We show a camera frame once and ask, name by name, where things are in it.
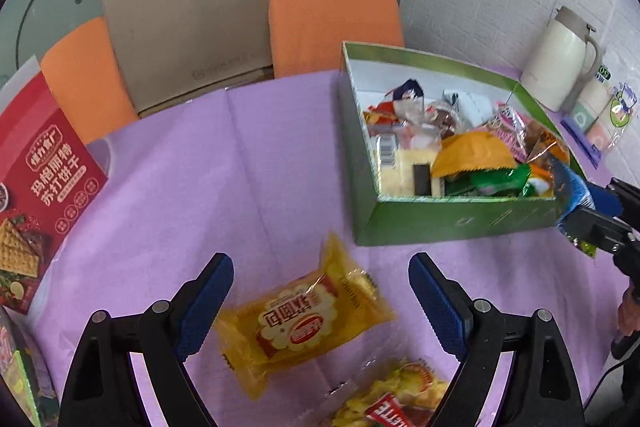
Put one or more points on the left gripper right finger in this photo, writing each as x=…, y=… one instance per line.
x=541, y=389

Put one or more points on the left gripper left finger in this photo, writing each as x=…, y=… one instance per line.
x=101, y=389

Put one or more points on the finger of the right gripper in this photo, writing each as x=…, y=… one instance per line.
x=589, y=230
x=618, y=199

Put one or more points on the pink clear nut packet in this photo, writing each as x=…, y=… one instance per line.
x=511, y=129

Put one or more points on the green snack packet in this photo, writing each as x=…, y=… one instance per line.
x=498, y=182

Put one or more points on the Danco galette cookie packet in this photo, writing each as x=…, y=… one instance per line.
x=407, y=395

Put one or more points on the orange snack bag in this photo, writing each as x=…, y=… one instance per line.
x=471, y=151

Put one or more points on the yellow soft bread packet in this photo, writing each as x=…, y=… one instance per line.
x=301, y=320

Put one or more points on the white snack packet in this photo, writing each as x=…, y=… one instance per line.
x=473, y=109

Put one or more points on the right hand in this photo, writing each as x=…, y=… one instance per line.
x=628, y=313

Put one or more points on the paper cup pack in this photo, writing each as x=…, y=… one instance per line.
x=603, y=111

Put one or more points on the white thermos jug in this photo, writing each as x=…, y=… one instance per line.
x=564, y=54

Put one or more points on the red cracker box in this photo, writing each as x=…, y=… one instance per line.
x=48, y=178

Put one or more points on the purple tablecloth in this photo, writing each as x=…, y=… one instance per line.
x=257, y=173

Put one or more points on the orange chair left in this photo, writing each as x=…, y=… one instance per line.
x=82, y=73

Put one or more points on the orange chair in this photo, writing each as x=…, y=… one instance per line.
x=82, y=73
x=307, y=35

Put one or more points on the orange chair right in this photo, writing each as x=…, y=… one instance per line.
x=307, y=35

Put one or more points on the brown cardboard sheet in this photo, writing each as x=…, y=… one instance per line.
x=169, y=49

